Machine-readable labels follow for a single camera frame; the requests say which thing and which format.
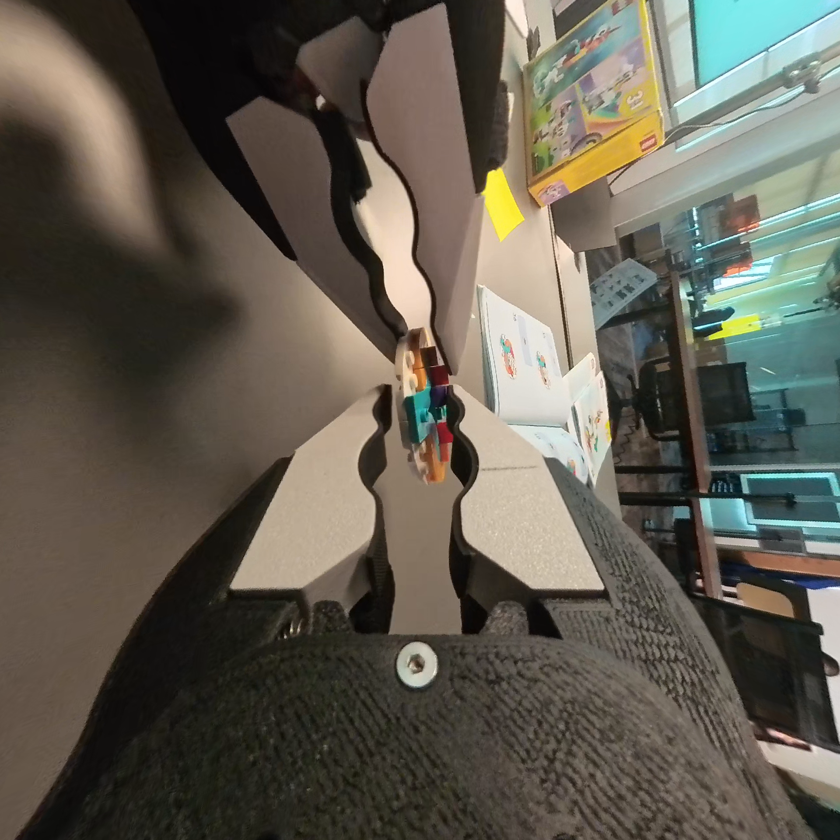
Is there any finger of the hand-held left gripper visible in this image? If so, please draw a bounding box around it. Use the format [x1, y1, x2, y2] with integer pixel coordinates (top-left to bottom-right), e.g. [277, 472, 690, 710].
[226, 16, 409, 359]
[365, 5, 488, 370]

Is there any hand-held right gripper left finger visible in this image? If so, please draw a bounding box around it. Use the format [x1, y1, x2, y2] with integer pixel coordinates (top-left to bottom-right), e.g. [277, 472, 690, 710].
[230, 384, 396, 601]

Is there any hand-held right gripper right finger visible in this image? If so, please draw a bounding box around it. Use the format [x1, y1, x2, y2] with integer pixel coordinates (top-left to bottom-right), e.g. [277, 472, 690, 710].
[448, 386, 609, 601]

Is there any colourful lego model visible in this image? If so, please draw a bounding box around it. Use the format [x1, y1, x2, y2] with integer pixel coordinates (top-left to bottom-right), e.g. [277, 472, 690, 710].
[392, 326, 458, 487]

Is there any yellow lego set box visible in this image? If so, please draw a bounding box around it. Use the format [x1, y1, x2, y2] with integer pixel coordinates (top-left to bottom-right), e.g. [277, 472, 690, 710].
[522, 0, 665, 208]

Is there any yellow sticky note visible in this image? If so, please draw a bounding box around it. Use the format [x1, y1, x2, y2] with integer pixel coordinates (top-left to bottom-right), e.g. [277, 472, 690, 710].
[482, 167, 525, 243]

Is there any small white instruction booklet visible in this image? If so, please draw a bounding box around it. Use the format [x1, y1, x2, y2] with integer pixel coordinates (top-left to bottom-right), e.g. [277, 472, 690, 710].
[567, 354, 613, 488]

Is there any grey cardboard box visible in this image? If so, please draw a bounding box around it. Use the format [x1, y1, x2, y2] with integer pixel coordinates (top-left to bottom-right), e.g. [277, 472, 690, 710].
[550, 176, 619, 255]

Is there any open white instruction booklet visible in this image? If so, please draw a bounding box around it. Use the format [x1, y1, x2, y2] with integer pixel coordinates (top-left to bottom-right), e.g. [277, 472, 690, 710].
[475, 283, 573, 429]

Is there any black office chair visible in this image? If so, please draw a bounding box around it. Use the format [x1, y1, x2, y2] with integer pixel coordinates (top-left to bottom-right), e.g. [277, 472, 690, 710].
[626, 357, 756, 455]

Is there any brown wooden beam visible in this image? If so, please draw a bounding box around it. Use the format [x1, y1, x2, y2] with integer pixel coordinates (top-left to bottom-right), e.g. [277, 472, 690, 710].
[665, 249, 724, 599]

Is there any printed white paper sheet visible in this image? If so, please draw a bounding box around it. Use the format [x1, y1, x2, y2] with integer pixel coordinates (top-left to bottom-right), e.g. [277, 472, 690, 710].
[588, 258, 659, 327]

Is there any black mesh chair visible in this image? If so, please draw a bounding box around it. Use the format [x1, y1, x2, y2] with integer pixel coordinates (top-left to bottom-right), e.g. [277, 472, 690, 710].
[694, 576, 840, 750]

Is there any large display screen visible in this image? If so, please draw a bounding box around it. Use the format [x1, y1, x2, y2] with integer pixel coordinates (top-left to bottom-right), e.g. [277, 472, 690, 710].
[689, 0, 840, 91]

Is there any metal mounting rail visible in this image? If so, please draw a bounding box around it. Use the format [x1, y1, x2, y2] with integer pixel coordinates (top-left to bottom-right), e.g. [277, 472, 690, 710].
[663, 46, 840, 144]

